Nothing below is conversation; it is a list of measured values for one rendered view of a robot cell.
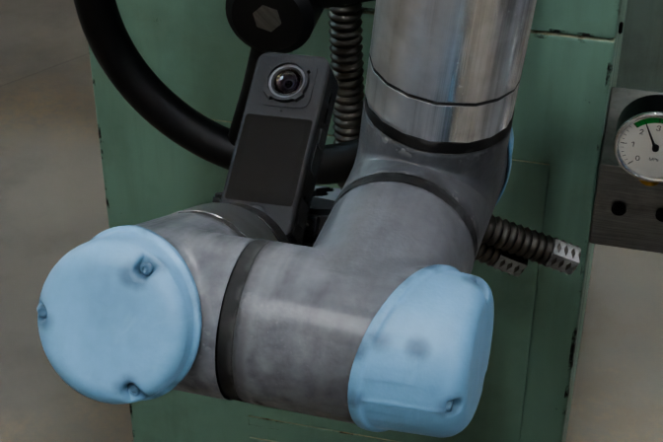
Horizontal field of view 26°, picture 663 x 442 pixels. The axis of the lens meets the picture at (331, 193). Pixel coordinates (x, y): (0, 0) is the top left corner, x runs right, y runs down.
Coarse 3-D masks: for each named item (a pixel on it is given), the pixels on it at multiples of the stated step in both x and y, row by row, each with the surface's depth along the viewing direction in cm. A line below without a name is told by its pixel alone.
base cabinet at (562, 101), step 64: (128, 0) 119; (192, 0) 117; (192, 64) 121; (576, 64) 112; (128, 128) 127; (576, 128) 116; (128, 192) 131; (192, 192) 129; (512, 192) 121; (576, 192) 119; (512, 320) 128; (576, 320) 127; (512, 384) 133
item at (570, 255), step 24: (336, 24) 101; (360, 24) 102; (336, 48) 102; (360, 48) 103; (336, 72) 104; (360, 72) 104; (336, 96) 105; (360, 96) 105; (336, 120) 106; (360, 120) 106; (504, 240) 110; (528, 240) 110; (552, 240) 111; (504, 264) 113; (552, 264) 112; (576, 264) 112
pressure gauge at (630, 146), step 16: (656, 96) 108; (624, 112) 109; (640, 112) 107; (656, 112) 106; (624, 128) 107; (640, 128) 107; (656, 128) 107; (624, 144) 108; (640, 144) 108; (624, 160) 109; (640, 160) 109; (656, 160) 108; (640, 176) 109; (656, 176) 109
